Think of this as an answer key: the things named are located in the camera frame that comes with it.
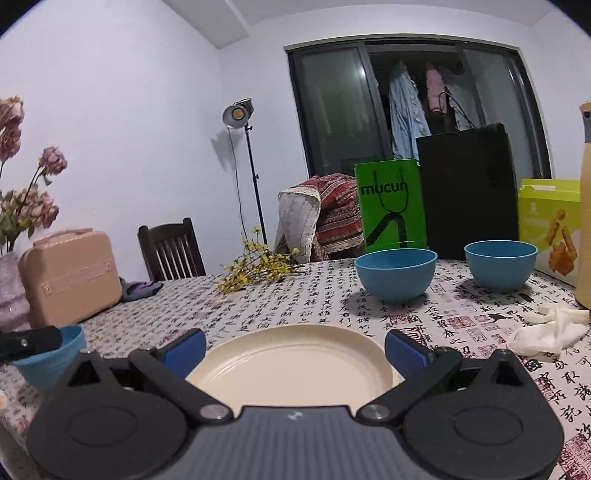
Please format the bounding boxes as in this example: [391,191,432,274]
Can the purple glass vase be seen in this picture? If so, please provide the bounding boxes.
[0,251,32,333]

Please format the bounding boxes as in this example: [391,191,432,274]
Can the white quilted cloth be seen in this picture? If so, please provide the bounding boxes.
[277,185,321,264]

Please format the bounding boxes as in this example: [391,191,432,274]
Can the blue bowl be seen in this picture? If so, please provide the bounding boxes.
[355,248,438,304]
[464,240,539,292]
[11,324,88,404]

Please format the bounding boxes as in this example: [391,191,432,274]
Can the cream round plate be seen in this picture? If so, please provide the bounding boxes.
[186,324,400,408]

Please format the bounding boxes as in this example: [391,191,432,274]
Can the white hanging garment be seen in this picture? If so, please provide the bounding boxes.
[443,69,481,130]

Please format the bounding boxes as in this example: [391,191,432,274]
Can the studio light on stand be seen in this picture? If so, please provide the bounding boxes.
[223,98,269,245]

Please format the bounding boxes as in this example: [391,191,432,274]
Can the white crumpled cloth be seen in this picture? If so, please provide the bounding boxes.
[507,316,580,357]

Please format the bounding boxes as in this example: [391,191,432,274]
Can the yellow flower branch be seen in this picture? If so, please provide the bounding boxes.
[217,226,305,294]

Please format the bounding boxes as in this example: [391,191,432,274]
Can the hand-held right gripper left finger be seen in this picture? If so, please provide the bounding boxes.
[54,329,234,424]

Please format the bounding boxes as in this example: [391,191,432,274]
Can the calligraphy print tablecloth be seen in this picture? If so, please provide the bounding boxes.
[0,256,591,480]

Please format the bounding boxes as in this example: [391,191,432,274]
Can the grey purple cloth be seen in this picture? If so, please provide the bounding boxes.
[119,277,164,303]

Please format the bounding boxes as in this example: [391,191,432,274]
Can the pink hard case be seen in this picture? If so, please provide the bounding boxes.
[18,227,123,328]

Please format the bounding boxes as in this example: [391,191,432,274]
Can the beige thermos bottle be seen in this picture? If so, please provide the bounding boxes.
[575,102,591,309]

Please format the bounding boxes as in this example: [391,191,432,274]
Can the pink hanging garment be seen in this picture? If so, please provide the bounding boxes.
[426,65,448,114]

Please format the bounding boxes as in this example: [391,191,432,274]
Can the green paper bag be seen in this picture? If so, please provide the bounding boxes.
[354,158,428,254]

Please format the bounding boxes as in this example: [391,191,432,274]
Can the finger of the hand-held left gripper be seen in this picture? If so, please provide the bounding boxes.
[0,326,64,363]

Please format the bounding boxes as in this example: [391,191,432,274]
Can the white rubber glove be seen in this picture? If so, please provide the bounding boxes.
[526,302,591,326]

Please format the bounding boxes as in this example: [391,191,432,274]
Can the black paper bag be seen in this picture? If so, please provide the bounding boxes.
[416,92,520,260]

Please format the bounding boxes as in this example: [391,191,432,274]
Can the red patterned blanket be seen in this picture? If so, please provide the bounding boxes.
[295,173,366,259]

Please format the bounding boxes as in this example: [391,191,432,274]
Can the dark wooden chair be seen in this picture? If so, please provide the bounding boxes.
[137,218,207,282]

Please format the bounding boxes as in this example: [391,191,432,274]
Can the dark sliding glass door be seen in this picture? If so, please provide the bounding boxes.
[285,39,552,185]

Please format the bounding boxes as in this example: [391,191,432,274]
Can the light blue hanging garment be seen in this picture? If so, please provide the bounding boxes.
[389,62,432,160]

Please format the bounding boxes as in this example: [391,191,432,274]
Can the yellow-green snack box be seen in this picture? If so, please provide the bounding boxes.
[517,178,581,278]

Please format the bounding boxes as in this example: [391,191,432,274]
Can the dried pink flowers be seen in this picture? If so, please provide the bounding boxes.
[0,96,68,259]

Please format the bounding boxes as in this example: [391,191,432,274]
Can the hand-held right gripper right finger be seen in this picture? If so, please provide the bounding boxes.
[358,329,540,424]

